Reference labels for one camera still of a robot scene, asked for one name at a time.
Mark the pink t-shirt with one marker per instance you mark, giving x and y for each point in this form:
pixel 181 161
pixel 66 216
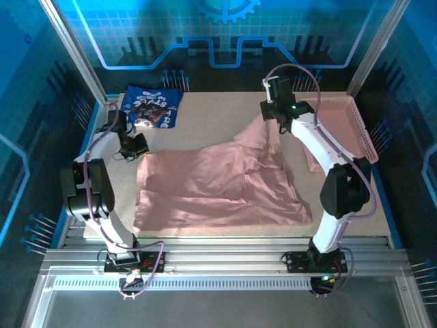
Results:
pixel 205 184

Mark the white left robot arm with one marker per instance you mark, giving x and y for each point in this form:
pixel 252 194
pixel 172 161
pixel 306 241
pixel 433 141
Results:
pixel 99 147

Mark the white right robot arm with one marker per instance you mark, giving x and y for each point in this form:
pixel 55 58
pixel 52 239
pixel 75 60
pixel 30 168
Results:
pixel 314 140

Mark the blue printed t-shirt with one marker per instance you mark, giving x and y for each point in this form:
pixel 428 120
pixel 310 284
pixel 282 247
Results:
pixel 153 106

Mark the pink plastic basket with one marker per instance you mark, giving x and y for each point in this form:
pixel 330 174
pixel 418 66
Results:
pixel 341 116

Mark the black electronics board with LEDs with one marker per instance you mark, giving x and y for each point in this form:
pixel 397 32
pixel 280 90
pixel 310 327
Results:
pixel 322 282

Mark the aluminium side rail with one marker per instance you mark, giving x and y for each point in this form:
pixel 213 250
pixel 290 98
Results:
pixel 101 112

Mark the aluminium frame post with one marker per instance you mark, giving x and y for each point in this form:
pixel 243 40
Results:
pixel 71 48
pixel 375 48

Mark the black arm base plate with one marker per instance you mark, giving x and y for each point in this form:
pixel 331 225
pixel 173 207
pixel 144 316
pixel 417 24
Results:
pixel 152 263
pixel 297 263

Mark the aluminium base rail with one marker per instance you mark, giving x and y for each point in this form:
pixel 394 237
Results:
pixel 222 256

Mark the aluminium lower frame bar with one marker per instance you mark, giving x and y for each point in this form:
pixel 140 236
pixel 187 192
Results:
pixel 416 307
pixel 37 307

